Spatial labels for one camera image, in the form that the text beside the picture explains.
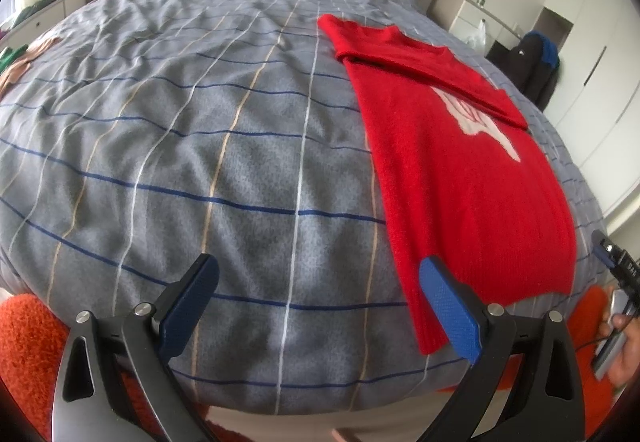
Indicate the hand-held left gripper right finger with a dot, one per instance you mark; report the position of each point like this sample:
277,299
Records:
450,307

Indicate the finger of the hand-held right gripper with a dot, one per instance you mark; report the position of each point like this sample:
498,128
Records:
600,249

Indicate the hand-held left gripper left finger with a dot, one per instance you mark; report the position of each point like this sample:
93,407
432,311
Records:
192,302

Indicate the red sweater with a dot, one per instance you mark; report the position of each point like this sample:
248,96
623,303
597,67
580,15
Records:
465,182

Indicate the person's right hand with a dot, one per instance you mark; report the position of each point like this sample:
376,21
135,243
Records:
622,362

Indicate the white wardrobe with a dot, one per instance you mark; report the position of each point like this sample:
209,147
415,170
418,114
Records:
600,97

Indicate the grey plaid bed blanket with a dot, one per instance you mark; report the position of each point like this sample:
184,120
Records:
200,147

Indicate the black and blue backpack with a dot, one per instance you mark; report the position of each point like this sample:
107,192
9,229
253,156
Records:
530,67

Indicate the white plastic bag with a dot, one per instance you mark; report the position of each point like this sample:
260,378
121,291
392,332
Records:
475,37

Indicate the white nightstand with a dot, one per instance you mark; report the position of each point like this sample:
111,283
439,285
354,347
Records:
462,12

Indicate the brown cloth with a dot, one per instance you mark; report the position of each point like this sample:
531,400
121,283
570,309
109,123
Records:
35,51

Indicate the bright green cloth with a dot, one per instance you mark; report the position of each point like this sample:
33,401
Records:
10,57

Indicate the white desk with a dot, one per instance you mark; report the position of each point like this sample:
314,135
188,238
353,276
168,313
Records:
47,20

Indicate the dark green cloth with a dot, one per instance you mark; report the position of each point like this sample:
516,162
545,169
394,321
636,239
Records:
35,7

